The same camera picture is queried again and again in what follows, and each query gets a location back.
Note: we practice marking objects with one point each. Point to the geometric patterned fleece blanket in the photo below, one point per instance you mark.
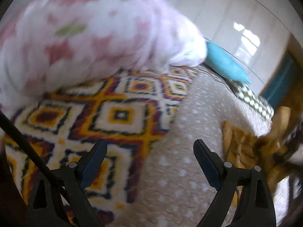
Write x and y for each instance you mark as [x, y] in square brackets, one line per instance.
[130, 110]

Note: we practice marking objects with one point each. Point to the yellow striped knit sweater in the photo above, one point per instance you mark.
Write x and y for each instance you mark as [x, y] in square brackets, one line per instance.
[270, 151]

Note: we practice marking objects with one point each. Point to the teal pillow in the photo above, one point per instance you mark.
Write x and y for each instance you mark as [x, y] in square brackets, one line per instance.
[220, 61]

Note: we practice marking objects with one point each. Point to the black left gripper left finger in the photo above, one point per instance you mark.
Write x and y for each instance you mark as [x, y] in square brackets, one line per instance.
[45, 206]

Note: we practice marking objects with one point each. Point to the pink floral quilt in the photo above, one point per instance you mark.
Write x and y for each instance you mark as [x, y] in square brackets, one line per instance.
[51, 44]

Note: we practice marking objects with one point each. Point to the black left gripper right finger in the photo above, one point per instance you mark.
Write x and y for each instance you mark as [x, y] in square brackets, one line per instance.
[255, 207]

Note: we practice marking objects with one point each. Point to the beige white-dotted bedspread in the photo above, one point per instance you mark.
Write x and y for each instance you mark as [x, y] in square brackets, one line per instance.
[173, 190]

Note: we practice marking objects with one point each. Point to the green white patterned pillow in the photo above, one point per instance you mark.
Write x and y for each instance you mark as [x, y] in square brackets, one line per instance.
[256, 102]

